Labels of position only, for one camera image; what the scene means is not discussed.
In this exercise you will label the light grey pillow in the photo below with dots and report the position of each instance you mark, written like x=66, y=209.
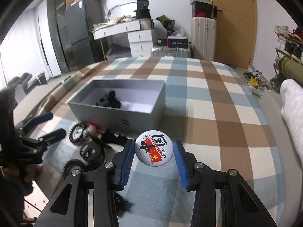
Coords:
x=293, y=113

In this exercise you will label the white desk with drawers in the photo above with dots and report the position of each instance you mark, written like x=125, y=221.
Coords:
x=139, y=37

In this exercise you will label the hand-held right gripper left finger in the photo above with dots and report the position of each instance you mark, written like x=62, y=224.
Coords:
x=126, y=164

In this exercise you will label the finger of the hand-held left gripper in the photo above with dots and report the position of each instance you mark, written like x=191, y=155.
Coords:
x=56, y=134
x=45, y=117

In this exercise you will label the beige suitcase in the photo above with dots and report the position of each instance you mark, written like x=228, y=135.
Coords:
x=203, y=37

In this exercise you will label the white ribbed basket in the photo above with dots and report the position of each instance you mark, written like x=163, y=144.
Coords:
x=146, y=23

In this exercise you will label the curved chrome mirror frame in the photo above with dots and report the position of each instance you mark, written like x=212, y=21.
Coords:
x=118, y=6

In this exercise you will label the dark grey refrigerator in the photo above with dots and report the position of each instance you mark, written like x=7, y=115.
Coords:
x=82, y=28

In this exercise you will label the grey cloth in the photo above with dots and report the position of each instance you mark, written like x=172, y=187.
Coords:
x=117, y=52

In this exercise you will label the green rolled yoga mat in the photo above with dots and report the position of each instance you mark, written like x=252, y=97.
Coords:
x=288, y=67

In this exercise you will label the dark grey sofa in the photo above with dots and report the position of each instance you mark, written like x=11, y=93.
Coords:
x=28, y=80

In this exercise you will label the flat brown cardboard box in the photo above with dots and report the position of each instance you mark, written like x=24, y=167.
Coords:
x=35, y=101

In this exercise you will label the dark wrapped flower bouquet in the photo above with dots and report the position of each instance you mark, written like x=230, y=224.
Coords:
x=167, y=23

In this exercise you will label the pile of shoes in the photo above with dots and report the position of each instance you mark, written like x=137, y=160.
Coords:
x=256, y=73

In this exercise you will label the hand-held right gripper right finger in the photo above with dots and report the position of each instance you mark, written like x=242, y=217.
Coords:
x=182, y=166

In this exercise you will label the silver suitcase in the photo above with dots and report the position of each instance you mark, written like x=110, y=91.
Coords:
x=170, y=52

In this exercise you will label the dark glass cabinet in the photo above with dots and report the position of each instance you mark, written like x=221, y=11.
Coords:
x=58, y=33

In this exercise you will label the grey cardboard box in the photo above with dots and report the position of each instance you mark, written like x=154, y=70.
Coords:
x=142, y=120

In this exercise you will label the black round hat box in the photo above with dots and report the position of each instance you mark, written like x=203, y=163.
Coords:
x=142, y=10

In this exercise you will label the checkered blanket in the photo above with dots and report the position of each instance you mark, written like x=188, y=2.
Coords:
x=213, y=123

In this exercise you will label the shoe rack with shoes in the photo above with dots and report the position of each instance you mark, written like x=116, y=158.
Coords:
x=288, y=40

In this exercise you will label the small black box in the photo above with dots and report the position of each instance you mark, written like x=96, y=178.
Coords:
x=162, y=43

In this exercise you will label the black and red box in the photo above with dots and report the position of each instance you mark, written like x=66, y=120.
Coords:
x=177, y=42

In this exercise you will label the wooden door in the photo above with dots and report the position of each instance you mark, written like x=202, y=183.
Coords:
x=236, y=23

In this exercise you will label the small red ornament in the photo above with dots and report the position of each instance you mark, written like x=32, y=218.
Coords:
x=91, y=128

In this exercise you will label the black shoe box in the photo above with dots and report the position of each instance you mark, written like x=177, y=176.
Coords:
x=201, y=10

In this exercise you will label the yellow bag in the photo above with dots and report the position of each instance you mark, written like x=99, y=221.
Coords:
x=254, y=81

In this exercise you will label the round white pin badge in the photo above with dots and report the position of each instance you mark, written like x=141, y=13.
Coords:
x=153, y=146

